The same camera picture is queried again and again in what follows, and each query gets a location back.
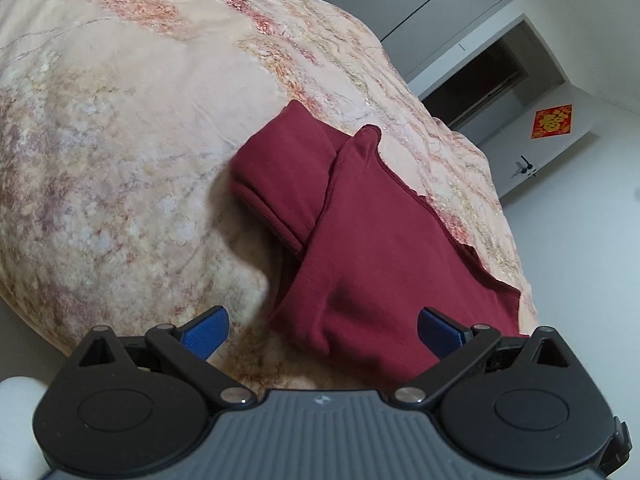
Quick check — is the dark red sweater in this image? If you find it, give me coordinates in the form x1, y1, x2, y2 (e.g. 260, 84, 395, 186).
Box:
230, 101, 521, 388

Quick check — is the red fu door decoration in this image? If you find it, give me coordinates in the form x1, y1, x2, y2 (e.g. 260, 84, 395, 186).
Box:
530, 104, 573, 140

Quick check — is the floral peach duvet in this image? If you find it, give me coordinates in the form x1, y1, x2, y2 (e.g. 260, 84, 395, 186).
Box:
1, 0, 538, 391

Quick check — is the black door handle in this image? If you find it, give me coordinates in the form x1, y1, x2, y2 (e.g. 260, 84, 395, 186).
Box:
511, 155, 537, 179

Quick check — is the white bedroom door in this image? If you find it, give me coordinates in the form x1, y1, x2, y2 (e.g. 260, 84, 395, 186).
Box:
480, 82, 604, 197

